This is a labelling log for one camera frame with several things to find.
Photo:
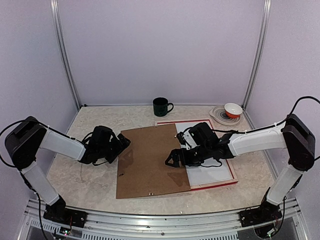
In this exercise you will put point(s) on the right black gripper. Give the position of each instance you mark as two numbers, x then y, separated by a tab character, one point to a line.
174	153

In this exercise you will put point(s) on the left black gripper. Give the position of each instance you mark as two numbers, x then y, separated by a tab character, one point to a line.
111	159

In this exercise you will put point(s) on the cat and books photo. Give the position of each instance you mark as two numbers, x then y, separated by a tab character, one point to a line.
202	177

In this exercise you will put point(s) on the red wooden picture frame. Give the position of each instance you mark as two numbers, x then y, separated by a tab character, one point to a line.
182	147

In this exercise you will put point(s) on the brown cardboard backing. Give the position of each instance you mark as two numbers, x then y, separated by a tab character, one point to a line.
142	171

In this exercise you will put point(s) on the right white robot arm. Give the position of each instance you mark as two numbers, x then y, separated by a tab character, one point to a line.
290	134

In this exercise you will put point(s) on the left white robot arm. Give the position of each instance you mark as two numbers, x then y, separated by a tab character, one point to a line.
29	136

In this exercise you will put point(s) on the dark green mug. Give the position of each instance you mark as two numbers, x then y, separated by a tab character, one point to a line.
161	106

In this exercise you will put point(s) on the white patterned plate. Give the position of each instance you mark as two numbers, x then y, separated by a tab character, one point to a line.
219	115

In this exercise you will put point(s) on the orange and white bowl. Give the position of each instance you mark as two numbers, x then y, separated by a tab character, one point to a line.
233	110

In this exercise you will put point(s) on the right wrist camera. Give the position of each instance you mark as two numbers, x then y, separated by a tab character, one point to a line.
182	140

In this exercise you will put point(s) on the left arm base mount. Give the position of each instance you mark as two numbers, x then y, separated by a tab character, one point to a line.
70	217

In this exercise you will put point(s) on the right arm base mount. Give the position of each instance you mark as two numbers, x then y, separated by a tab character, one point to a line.
266	212

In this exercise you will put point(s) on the aluminium front rail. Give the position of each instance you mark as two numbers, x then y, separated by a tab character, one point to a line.
102	225

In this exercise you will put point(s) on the left aluminium post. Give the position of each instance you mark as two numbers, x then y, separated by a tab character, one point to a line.
54	5

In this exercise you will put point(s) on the aluminium post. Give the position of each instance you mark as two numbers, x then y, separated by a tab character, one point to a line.
54	5
258	53

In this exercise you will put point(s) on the right aluminium post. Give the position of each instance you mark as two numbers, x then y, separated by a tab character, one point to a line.
258	53

